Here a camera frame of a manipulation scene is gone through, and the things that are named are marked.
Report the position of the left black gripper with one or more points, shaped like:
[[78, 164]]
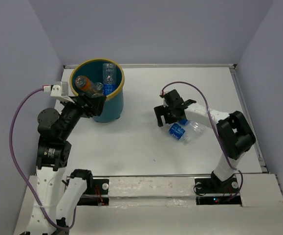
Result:
[[79, 103]]

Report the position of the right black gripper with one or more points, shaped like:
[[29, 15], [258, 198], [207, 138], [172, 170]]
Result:
[[161, 110]]

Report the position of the long orange bottle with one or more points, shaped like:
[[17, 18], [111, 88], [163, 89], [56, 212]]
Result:
[[85, 85]]

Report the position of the blue label bottle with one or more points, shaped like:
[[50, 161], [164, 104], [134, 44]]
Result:
[[178, 133], [109, 78], [192, 126]]

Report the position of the clear bottle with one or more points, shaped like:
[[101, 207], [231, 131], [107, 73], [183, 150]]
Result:
[[98, 88]]

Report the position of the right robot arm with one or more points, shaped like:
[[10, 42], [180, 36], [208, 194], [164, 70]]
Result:
[[231, 130]]

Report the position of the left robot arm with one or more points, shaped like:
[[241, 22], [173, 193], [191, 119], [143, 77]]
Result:
[[54, 213]]

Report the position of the teal bin with yellow rim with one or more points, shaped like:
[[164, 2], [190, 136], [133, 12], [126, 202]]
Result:
[[93, 70]]

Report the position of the white foam strip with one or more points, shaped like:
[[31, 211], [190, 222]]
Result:
[[151, 191]]

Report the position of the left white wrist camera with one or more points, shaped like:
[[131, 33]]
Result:
[[59, 91]]

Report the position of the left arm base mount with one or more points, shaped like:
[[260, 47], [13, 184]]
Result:
[[97, 195]]

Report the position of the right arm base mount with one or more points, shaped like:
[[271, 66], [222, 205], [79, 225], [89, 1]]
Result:
[[227, 193]]

